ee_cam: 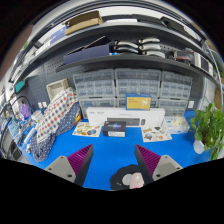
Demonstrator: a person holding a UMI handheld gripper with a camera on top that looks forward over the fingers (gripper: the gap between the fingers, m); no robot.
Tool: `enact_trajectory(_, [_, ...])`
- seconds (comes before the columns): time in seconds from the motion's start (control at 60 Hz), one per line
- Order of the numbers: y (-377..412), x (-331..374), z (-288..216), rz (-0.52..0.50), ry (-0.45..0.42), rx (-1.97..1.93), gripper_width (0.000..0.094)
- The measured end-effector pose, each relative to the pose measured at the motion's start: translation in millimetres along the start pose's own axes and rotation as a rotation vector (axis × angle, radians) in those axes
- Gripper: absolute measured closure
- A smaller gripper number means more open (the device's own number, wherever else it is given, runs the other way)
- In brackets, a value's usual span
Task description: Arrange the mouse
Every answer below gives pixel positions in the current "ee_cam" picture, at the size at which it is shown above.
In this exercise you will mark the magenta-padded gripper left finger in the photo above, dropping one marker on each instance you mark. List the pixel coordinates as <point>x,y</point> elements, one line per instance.
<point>61,166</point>

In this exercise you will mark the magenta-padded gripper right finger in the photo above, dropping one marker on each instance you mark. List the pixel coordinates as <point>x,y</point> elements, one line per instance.
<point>165,165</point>

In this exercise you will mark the pink computer mouse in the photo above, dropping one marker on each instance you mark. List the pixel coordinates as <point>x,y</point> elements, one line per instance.
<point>136,180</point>

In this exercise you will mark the black round-eyed mouse pad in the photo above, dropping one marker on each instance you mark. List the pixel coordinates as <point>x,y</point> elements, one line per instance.
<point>116,180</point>

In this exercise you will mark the navy dotted cloth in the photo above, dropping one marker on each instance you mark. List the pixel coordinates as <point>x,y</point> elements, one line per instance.
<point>43,146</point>

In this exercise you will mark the large printed sticker sheet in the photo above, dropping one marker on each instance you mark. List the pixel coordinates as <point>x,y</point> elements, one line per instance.
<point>156,135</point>

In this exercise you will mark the white and blue tissue box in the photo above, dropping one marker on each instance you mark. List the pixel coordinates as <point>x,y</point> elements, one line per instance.
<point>176,126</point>

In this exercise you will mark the small printed sticker sheet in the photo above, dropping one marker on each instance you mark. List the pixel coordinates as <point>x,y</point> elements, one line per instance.
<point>86,129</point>

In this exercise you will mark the white red-blue dotted cloth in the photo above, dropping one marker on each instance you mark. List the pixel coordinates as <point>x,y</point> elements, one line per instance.
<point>56,113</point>

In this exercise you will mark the green potted plant white pot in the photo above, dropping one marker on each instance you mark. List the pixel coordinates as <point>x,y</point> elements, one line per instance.
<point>210,126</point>

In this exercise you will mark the small black box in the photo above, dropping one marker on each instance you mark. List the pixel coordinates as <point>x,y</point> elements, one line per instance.
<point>114,129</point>

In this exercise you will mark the white keyboard packaging box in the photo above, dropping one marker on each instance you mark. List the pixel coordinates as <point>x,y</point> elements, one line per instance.
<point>96,115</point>

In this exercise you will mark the yellow card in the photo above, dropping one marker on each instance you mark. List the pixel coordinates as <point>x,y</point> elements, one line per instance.
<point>138,102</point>

